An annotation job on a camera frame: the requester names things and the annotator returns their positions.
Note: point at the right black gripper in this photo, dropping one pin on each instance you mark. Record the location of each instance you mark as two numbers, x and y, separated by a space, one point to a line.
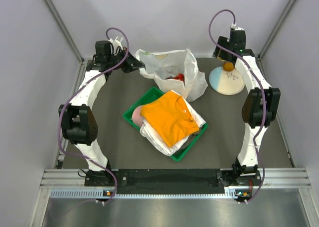
221 55

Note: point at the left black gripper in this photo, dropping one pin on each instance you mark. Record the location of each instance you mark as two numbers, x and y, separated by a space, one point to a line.
132 63

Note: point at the orange fruit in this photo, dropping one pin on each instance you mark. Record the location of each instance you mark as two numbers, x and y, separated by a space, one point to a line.
228 66

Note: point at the white printed plastic bag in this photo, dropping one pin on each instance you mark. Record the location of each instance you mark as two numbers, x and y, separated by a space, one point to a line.
160 65

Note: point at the red cherry bunch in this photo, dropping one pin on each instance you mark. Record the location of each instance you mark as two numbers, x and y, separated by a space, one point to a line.
179 77

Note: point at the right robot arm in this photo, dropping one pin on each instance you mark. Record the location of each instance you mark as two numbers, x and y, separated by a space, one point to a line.
260 107

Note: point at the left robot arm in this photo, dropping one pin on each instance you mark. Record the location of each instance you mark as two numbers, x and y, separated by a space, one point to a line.
78 124

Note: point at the green plastic tray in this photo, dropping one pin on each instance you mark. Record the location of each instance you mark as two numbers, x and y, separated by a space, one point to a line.
149 96

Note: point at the round pastel plate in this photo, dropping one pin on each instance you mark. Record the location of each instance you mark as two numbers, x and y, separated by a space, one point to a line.
226 82

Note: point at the pink garment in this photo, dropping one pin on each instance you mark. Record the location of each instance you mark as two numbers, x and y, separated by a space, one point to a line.
137 119

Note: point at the orange t-shirt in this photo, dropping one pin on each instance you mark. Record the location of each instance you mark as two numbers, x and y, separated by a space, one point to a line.
170 117

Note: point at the white folded clothes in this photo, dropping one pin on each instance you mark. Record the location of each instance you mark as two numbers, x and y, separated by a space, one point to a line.
153 137

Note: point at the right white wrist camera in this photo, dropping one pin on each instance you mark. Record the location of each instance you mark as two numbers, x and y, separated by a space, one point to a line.
236 28

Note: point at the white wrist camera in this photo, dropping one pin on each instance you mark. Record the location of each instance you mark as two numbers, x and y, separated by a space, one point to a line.
236 28
117 42

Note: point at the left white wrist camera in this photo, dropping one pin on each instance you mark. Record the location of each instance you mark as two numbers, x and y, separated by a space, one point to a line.
117 42

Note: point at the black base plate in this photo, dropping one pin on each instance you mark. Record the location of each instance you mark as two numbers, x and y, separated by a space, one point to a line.
169 181

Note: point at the aluminium frame rail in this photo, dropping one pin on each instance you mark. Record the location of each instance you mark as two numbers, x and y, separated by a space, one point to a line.
69 183

